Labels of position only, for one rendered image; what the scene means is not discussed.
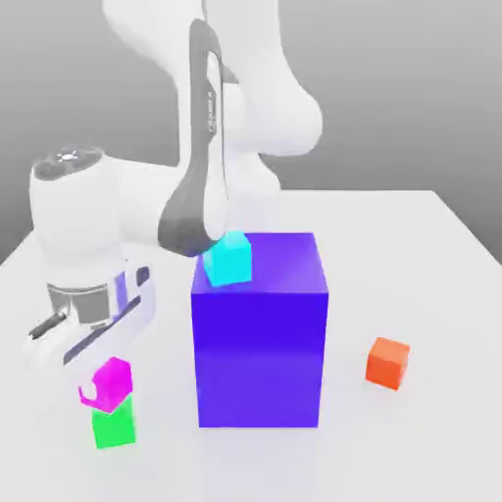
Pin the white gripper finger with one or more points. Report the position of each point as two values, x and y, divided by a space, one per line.
89 390

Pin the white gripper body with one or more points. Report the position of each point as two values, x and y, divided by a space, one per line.
111 343

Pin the small magenta cube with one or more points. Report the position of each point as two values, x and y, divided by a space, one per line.
113 382

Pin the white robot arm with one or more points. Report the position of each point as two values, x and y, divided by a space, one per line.
251 98

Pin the small green cube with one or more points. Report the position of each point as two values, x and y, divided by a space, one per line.
114 428

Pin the small cyan cube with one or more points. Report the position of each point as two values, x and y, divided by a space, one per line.
229 262

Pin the small orange cube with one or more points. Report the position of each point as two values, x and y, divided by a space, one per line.
386 364

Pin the large blue box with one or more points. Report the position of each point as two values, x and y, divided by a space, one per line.
259 353

